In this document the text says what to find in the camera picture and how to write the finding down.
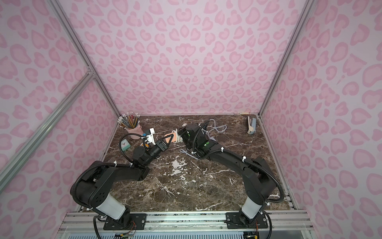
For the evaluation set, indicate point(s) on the small green desk clock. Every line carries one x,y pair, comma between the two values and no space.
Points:
125,145

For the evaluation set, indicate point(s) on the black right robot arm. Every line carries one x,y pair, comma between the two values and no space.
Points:
261,185

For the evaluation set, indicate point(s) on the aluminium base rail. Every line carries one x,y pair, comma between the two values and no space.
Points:
284,224

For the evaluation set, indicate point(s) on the pink power strip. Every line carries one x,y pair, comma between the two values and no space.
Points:
173,137

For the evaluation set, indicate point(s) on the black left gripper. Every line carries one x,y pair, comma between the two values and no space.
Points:
160,144

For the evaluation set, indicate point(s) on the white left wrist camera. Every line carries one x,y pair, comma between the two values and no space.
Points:
149,136

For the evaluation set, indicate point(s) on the pink pencil cup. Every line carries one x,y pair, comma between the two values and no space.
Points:
130,122

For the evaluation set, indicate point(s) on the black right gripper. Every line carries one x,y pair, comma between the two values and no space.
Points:
184,132

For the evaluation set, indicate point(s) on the grey stapler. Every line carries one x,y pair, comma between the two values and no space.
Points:
252,122

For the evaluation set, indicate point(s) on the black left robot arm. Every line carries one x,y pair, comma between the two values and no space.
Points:
92,188

